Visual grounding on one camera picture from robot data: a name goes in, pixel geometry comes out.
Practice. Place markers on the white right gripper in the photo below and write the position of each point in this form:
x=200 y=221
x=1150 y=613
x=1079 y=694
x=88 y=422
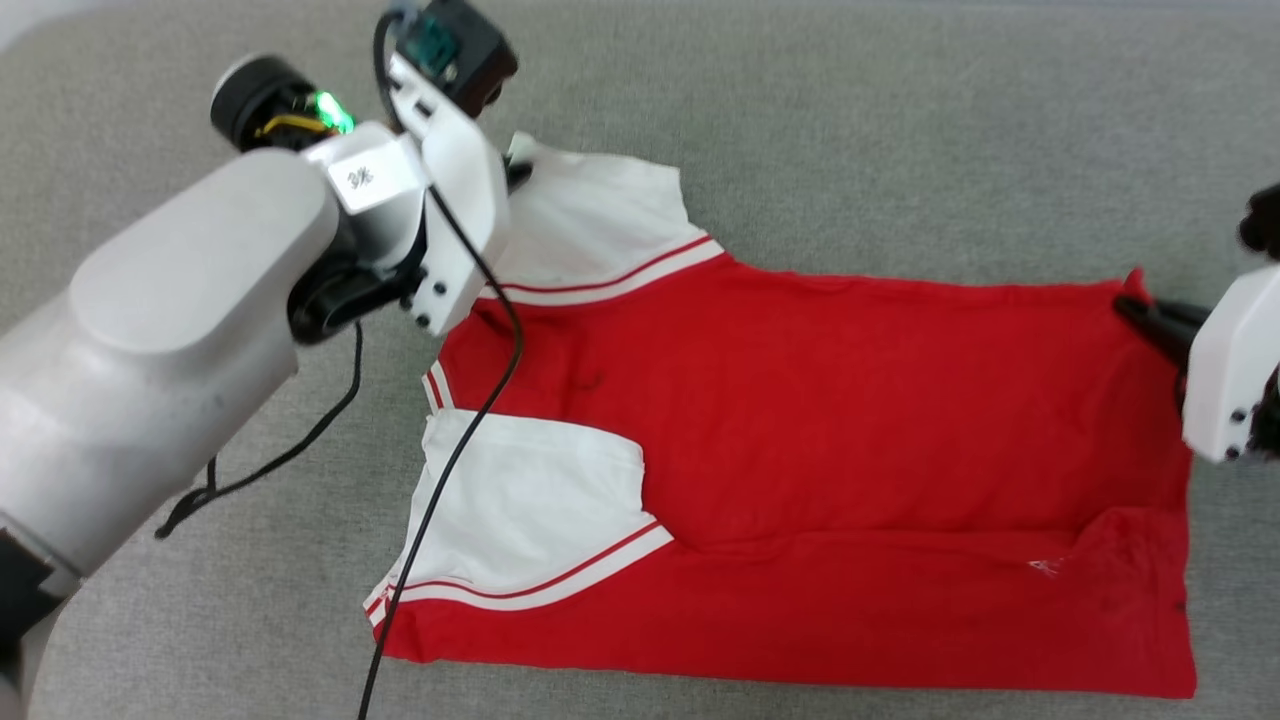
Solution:
x=1230 y=360

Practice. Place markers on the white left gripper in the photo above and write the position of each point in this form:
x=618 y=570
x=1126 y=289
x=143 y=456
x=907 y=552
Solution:
x=465 y=200

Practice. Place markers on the red and white jersey shirt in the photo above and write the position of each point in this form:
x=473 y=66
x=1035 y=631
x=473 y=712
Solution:
x=850 y=420

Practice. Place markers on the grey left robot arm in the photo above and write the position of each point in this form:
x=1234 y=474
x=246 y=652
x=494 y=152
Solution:
x=150 y=350

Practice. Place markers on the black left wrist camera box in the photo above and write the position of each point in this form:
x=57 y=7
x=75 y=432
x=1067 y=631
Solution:
x=465 y=50

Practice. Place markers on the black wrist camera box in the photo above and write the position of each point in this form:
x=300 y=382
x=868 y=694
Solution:
x=465 y=50
x=1262 y=222

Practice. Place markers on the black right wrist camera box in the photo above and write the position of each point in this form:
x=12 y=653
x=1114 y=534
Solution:
x=1262 y=222

